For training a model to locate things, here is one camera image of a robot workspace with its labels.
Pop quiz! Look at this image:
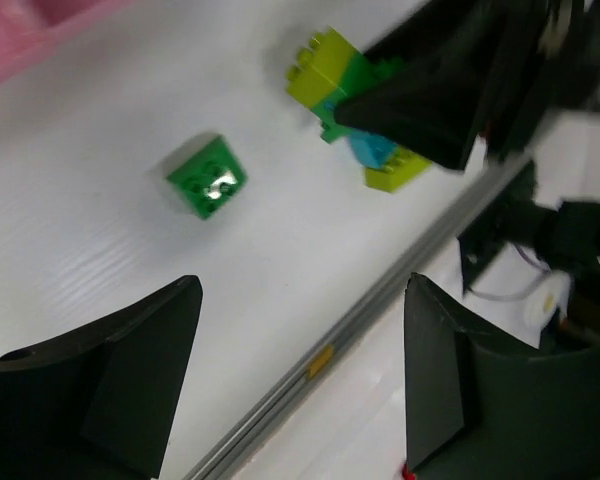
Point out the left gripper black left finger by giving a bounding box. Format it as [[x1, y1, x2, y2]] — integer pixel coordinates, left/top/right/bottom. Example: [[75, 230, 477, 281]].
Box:
[[0, 275, 202, 479]]

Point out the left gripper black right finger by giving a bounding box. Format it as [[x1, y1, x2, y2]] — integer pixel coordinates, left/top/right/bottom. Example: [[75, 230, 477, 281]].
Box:
[[403, 274, 600, 479]]

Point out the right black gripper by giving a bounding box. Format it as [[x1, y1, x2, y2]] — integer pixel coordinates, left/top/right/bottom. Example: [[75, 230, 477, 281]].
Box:
[[334, 1, 600, 171]]

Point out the long lime lego brick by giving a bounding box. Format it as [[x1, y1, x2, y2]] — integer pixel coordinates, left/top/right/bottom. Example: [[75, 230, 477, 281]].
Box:
[[364, 147, 431, 193]]

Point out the dark green curved lego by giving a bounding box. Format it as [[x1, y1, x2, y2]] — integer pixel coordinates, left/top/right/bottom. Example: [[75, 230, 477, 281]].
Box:
[[164, 132, 248, 220]]

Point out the small cyan lego brick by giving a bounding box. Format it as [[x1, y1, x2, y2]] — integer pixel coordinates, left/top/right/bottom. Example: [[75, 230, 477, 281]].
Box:
[[348, 131, 397, 169]]

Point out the large pink container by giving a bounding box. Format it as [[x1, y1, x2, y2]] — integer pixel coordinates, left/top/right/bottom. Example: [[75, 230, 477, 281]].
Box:
[[0, 1, 104, 82]]

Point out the aluminium rail front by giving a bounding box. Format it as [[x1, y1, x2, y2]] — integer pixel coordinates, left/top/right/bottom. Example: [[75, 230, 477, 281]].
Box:
[[185, 155, 535, 479]]

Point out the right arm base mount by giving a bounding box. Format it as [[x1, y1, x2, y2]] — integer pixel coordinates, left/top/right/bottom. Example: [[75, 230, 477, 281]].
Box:
[[458, 164, 600, 347]]

